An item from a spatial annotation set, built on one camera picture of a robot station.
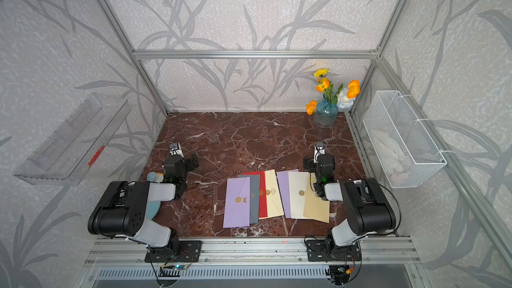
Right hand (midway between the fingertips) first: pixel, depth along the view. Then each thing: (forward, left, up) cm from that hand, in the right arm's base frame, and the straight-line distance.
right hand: (317, 153), depth 95 cm
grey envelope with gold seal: (-19, +30, -5) cm, 36 cm away
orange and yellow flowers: (+10, -8, +26) cm, 29 cm away
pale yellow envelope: (-21, +22, -6) cm, 31 cm away
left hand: (-1, +64, +1) cm, 64 cm away
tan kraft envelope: (-23, +3, -9) cm, 25 cm away
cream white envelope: (-12, +10, -6) cm, 17 cm away
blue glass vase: (+22, -7, +5) cm, 24 cm away
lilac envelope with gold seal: (-21, +38, -6) cm, 44 cm away
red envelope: (-23, +26, -6) cm, 35 cm away
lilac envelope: (-12, +17, -6) cm, 21 cm away
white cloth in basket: (-12, -24, +15) cm, 30 cm away
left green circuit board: (-44, +55, -5) cm, 71 cm away
